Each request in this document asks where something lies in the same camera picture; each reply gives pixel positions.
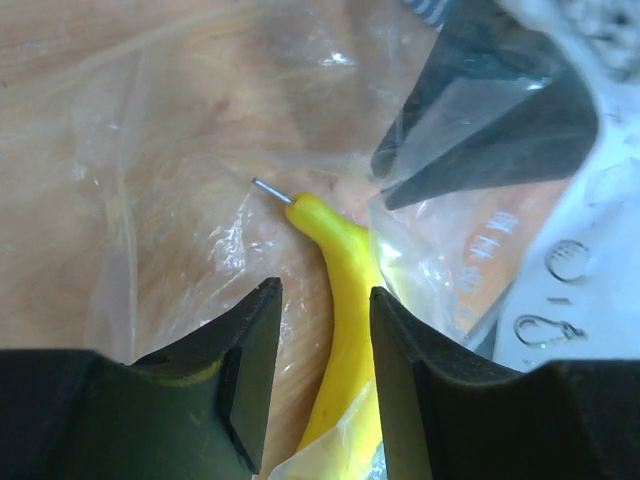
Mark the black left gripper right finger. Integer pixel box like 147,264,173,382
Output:
370,287,639,479

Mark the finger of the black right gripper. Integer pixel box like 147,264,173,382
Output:
372,1,599,210

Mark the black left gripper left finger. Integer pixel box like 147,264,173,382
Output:
1,278,283,479

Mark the fake yellow banana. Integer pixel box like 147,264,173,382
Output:
254,180,382,479

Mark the clear zip top bag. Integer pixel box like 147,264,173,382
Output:
1,1,639,479

